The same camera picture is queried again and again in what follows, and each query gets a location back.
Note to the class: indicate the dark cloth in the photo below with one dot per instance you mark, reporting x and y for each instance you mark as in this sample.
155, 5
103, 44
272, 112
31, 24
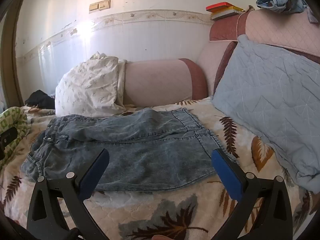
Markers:
41, 100

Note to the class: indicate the leaf print blanket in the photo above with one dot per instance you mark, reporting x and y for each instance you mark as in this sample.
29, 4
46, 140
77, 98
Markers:
175, 205

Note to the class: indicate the white patterned pillow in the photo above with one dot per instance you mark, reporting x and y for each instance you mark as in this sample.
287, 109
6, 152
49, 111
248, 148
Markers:
87, 87

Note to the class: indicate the red flat box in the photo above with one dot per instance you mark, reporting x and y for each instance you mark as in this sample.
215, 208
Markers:
218, 6

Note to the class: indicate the light blue quilted pillow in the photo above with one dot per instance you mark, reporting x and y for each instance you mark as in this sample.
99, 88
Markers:
270, 100

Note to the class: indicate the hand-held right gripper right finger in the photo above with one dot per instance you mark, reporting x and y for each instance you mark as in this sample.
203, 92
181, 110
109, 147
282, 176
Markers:
227, 177

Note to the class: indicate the beige wall switch panel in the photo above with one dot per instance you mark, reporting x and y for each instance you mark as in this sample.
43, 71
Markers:
100, 5

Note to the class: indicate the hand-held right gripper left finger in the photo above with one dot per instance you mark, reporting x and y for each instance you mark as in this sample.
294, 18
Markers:
95, 172

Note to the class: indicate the pink bolster cushion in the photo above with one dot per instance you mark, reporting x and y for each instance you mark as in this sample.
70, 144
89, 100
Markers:
157, 82

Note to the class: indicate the blue denim pants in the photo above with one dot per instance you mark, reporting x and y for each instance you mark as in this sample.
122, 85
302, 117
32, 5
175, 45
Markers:
150, 155

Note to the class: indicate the wooden door frame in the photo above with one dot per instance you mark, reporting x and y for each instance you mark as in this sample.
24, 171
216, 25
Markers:
10, 67

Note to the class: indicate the green patterned cloth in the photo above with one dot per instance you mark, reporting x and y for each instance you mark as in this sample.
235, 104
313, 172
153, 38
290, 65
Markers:
15, 116

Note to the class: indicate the pink padded headboard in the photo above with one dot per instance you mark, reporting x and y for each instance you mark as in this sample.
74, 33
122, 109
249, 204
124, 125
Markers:
275, 27

